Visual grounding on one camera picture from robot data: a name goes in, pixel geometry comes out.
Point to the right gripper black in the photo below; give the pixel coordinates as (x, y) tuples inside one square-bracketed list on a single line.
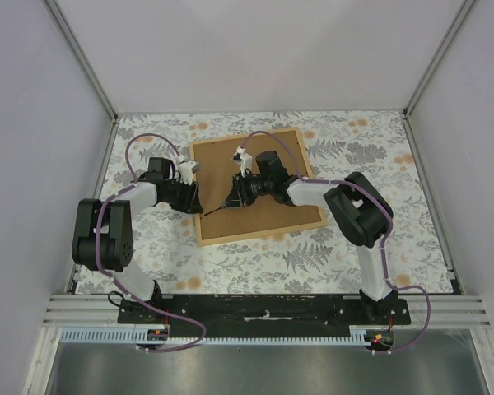
[(234, 200)]

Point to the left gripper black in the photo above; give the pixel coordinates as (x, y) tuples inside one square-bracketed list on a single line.
[(191, 203)]

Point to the red black screwdriver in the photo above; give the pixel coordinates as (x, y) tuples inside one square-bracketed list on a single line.
[(212, 211)]

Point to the wooden picture frame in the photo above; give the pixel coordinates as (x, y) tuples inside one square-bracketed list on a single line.
[(264, 218)]

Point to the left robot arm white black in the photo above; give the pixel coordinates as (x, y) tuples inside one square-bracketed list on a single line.
[(103, 234)]

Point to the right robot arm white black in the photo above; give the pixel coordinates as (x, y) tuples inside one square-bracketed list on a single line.
[(361, 213)]

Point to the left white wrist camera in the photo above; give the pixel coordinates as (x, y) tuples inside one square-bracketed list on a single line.
[(187, 170)]

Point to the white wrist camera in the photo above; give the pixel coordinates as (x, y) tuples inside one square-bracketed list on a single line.
[(187, 170), (243, 159)]

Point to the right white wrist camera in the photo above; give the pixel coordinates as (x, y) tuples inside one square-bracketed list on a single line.
[(243, 159)]

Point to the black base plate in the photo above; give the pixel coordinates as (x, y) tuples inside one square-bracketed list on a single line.
[(283, 315)]

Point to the white slotted cable duct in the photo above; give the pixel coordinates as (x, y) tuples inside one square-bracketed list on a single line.
[(144, 336)]

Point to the left aluminium corner post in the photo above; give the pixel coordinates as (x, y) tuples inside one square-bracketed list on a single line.
[(78, 53)]

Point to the aluminium corner post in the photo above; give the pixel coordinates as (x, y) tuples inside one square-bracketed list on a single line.
[(438, 57), (78, 53)]

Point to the right aluminium corner post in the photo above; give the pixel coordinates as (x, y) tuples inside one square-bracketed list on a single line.
[(438, 57)]

